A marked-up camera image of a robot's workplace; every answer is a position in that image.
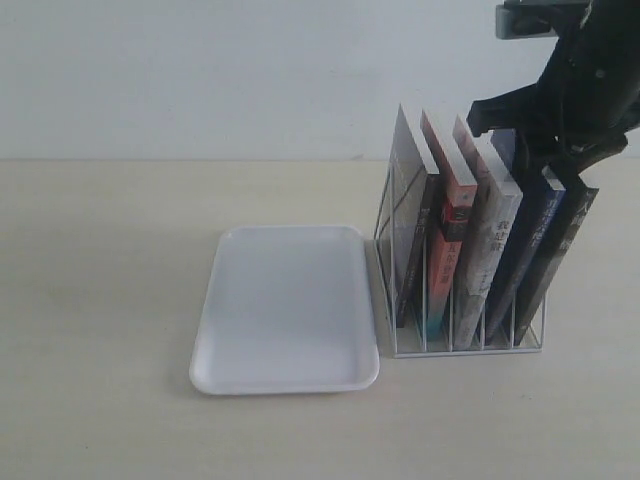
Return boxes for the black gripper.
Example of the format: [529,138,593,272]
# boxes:
[467,84,628,188]

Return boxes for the dark blue moon book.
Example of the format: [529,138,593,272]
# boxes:
[485,130,565,341]

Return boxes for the dark grey cover book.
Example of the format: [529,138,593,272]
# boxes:
[380,106,440,328]

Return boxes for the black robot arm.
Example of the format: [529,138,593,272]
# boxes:
[467,1,639,173]

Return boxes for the grey white spine book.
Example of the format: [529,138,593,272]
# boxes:
[453,116,523,350]

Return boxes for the black spine book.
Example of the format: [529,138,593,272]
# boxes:
[514,167,599,345]

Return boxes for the red teal spine book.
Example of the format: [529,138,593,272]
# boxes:
[421,112,478,340]

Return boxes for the white plastic tray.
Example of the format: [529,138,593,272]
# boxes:
[189,225,380,396]

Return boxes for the white wire book rack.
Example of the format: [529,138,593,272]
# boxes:
[372,164,547,361]

